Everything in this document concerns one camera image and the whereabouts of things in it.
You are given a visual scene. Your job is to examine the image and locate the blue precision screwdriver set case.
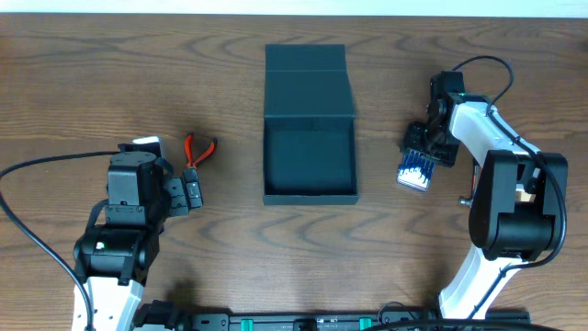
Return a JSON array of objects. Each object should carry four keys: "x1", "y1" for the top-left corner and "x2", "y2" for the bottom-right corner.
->
[{"x1": 397, "y1": 150, "x2": 435, "y2": 191}]

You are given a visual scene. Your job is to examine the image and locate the red-handled cutting pliers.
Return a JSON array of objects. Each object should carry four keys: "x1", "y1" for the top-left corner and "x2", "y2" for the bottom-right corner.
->
[{"x1": 184, "y1": 132, "x2": 218, "y2": 169}]

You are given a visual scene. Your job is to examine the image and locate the small black-handled hammer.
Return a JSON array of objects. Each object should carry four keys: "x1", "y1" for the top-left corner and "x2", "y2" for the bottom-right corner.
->
[{"x1": 458, "y1": 159, "x2": 481, "y2": 208}]

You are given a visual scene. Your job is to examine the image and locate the orange scraper with wooden handle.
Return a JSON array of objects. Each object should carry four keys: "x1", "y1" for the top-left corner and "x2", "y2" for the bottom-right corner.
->
[{"x1": 515, "y1": 184, "x2": 537, "y2": 203}]

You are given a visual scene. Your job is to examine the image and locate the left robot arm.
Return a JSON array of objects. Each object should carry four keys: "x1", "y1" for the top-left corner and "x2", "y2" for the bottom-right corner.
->
[{"x1": 72, "y1": 151, "x2": 203, "y2": 330}]

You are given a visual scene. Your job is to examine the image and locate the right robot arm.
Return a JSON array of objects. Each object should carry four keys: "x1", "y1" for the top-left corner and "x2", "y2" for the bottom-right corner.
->
[{"x1": 397, "y1": 71, "x2": 568, "y2": 320}]

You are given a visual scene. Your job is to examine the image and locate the dark green open gift box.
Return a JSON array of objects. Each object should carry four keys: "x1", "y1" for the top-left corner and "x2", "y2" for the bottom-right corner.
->
[{"x1": 263, "y1": 44, "x2": 359, "y2": 206}]

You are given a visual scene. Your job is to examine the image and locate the black mounting rail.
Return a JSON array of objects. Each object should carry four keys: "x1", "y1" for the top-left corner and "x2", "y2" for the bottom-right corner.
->
[{"x1": 132, "y1": 301, "x2": 532, "y2": 331}]

